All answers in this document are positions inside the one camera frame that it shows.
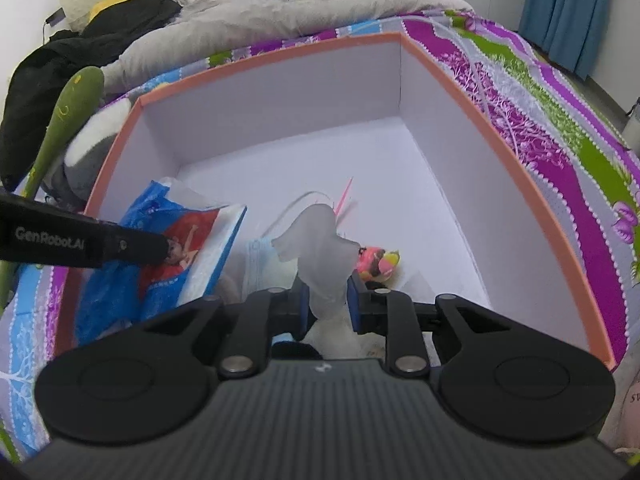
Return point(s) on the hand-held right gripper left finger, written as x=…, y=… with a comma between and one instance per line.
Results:
x=301, y=305

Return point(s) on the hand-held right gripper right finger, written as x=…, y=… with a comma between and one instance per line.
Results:
x=354, y=305

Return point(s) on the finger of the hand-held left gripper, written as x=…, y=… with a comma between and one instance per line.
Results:
x=135, y=247

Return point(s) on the pink feathered toy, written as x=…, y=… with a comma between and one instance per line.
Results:
x=372, y=262

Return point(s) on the clear plastic bag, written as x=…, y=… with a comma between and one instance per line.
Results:
x=320, y=255

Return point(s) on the blue tissue pack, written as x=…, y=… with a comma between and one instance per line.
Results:
x=210, y=270

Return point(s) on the orange cardboard box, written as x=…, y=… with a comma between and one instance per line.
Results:
x=300, y=110

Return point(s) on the grey penguin plush toy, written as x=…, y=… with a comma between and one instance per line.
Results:
x=95, y=130

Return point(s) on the long green plush toy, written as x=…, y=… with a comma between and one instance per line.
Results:
x=75, y=95

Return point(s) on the black jacket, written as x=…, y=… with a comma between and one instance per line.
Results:
x=50, y=65

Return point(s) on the black charger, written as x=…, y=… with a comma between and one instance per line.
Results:
x=56, y=16

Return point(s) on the floral striped bedsheet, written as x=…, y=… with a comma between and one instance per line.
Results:
x=575, y=185

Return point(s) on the pale printed cloth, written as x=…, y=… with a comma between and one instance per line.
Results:
x=627, y=410

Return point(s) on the grey duvet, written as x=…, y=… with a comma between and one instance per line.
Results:
x=300, y=5

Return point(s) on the blue curtain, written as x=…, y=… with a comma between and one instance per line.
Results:
x=560, y=10

